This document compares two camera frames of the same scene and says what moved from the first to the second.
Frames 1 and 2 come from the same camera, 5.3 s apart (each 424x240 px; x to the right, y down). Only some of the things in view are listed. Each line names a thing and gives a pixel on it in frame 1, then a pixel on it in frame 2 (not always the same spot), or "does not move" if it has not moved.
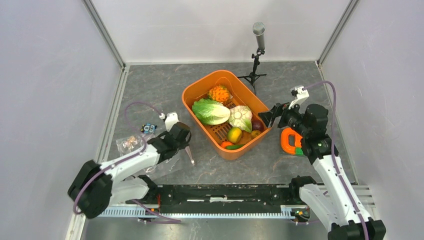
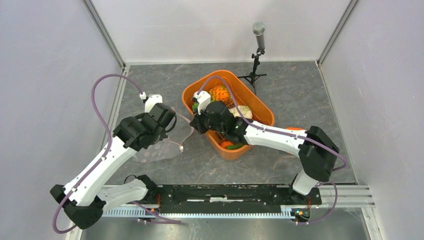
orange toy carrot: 225,143 does not move
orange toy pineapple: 220,93 does not move
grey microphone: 258,30 does not move
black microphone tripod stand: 253,76 does not move
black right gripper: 277,109 -> 197,123
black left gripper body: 181,146 -> 160,136
